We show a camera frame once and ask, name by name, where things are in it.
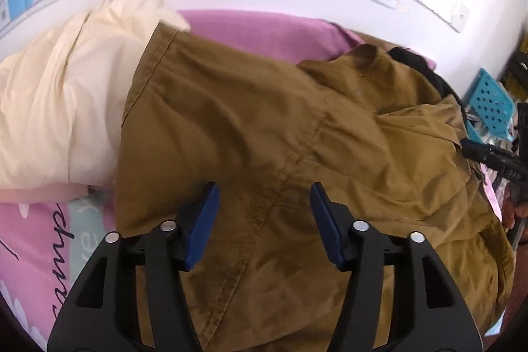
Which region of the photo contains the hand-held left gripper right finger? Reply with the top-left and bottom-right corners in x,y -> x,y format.
310,181 -> 484,352

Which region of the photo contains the patterned light cloth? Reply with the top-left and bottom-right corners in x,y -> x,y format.
466,109 -> 518,221

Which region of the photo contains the brown jacket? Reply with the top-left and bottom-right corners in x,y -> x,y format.
113,22 -> 516,352

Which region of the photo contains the pink printed bed sheet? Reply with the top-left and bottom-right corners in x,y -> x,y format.
0,9 -> 502,340

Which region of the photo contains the person's right hand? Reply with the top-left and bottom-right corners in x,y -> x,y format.
500,187 -> 528,247

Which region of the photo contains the black cloth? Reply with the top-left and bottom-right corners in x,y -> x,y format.
388,46 -> 465,107

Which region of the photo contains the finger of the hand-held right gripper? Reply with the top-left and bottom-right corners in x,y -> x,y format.
461,138 -> 510,171

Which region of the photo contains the blue perforated plastic basket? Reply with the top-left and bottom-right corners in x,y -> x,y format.
462,67 -> 519,143

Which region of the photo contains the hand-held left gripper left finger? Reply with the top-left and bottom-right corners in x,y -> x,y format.
47,181 -> 221,352

